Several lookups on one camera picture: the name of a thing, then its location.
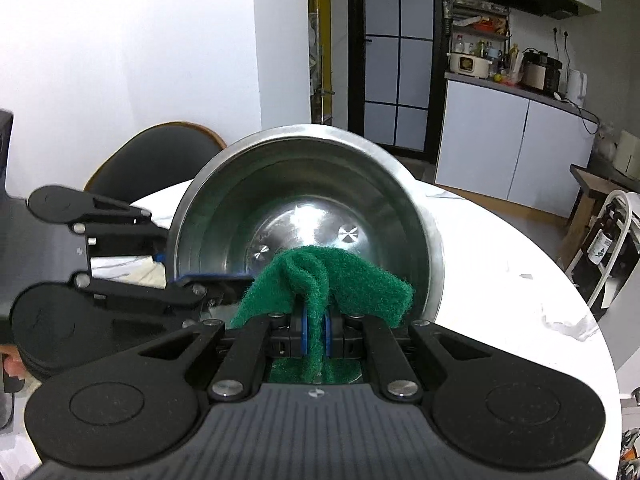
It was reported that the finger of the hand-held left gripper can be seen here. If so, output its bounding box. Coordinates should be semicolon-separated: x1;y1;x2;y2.
69;196;169;267
71;271;257;322

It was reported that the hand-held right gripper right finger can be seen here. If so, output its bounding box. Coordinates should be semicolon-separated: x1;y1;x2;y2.
320;310;501;403

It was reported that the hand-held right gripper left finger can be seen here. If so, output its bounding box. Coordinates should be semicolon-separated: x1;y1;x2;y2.
136;310;313;403

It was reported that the green scouring pad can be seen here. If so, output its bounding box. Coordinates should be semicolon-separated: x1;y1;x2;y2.
231;245;416;387

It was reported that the stainless steel bowl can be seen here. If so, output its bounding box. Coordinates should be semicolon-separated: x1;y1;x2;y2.
167;124;447;332

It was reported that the person's left hand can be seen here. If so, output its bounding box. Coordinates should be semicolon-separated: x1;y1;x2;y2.
0;344;26;381

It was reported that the black chair with wooden rim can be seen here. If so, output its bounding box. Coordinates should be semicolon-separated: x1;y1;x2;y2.
82;121;229;197

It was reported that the white base cabinet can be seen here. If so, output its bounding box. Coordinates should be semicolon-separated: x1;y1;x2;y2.
433;72;609;219

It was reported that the dark bottle with white label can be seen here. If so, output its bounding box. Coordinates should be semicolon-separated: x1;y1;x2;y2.
586;210;621;265

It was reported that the white bottle rack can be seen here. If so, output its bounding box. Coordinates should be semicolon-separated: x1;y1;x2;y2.
565;190;640;322

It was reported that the wooden side table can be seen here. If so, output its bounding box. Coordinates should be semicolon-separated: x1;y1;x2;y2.
559;163;640;263

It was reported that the black framed glass door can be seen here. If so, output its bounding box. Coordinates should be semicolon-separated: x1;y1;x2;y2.
346;0;449;154

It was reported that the colourful printed item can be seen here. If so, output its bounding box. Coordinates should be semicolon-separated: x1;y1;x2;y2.
620;427;640;480

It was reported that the black countertop appliance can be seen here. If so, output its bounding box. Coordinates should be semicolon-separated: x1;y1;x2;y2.
521;48;564;94

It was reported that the white box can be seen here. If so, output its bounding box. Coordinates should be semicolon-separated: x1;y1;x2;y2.
613;129;640;181

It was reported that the white electric kettle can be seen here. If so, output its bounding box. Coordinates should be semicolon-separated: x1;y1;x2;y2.
566;68;587;104

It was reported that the black kitchen shelf rack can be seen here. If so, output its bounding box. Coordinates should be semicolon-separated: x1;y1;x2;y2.
442;0;513;82

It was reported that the yellow vertical post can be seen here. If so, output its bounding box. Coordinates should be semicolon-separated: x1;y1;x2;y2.
307;0;334;127

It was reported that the black power cable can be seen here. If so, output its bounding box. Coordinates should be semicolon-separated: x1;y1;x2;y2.
552;91;600;136

